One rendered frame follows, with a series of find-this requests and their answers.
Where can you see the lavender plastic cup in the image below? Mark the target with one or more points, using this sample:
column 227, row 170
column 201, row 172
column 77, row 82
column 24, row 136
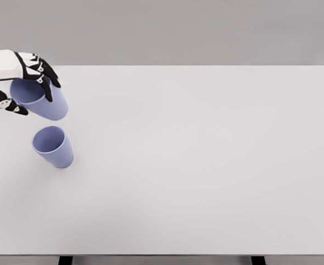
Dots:
column 54, row 106
column 57, row 150

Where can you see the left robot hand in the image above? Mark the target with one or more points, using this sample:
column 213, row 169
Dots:
column 4, row 64

